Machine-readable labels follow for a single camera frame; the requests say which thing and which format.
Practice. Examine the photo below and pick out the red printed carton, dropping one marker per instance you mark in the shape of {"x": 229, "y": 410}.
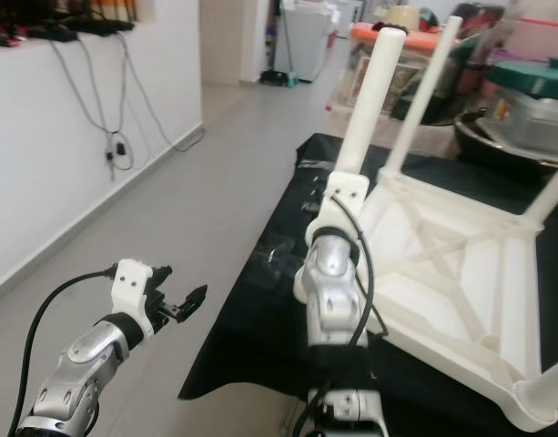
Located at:
{"x": 353, "y": 91}

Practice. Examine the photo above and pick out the beige pot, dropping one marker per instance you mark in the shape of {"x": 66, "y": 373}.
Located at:
{"x": 406, "y": 16}

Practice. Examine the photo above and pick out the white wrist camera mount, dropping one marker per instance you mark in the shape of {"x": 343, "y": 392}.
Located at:
{"x": 133, "y": 282}
{"x": 347, "y": 196}

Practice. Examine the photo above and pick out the dark green round pot lid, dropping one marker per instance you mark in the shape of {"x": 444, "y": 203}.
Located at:
{"x": 533, "y": 77}

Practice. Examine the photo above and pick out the clear plastic container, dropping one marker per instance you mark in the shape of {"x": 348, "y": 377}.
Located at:
{"x": 538, "y": 118}

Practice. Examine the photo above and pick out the black wifi router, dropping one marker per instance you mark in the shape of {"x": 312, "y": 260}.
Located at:
{"x": 78, "y": 29}

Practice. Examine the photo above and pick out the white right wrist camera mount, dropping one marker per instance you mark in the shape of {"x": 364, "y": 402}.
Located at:
{"x": 347, "y": 196}

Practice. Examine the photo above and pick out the white plastic children table top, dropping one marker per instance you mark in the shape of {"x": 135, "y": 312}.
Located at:
{"x": 451, "y": 300}

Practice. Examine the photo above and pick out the crumpled clear tape patch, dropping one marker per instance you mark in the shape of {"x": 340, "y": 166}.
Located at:
{"x": 278, "y": 255}

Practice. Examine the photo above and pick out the black tablecloth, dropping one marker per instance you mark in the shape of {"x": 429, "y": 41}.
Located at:
{"x": 242, "y": 346}

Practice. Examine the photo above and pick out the pink plastic container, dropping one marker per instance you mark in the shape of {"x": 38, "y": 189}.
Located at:
{"x": 538, "y": 38}

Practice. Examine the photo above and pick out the black round wok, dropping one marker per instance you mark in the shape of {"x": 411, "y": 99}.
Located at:
{"x": 497, "y": 153}

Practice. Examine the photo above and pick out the black power adapter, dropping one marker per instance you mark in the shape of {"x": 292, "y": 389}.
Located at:
{"x": 119, "y": 147}

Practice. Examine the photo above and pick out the white appliance cabinet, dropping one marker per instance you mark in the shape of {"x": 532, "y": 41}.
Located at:
{"x": 306, "y": 41}

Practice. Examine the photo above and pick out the black plastic bag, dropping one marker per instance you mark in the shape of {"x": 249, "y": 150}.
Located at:
{"x": 474, "y": 59}

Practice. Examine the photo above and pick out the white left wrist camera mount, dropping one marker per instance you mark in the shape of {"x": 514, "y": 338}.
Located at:
{"x": 133, "y": 282}

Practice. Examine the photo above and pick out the teal head floor mop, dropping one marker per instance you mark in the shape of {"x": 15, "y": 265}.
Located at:
{"x": 283, "y": 78}

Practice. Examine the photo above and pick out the white towel cloth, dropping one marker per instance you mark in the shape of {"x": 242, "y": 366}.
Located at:
{"x": 344, "y": 120}

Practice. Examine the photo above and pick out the clear tape strip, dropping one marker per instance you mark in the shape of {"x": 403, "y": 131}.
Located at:
{"x": 315, "y": 166}

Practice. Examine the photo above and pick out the clear storage box orange lid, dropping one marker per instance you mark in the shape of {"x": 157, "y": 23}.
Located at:
{"x": 362, "y": 35}

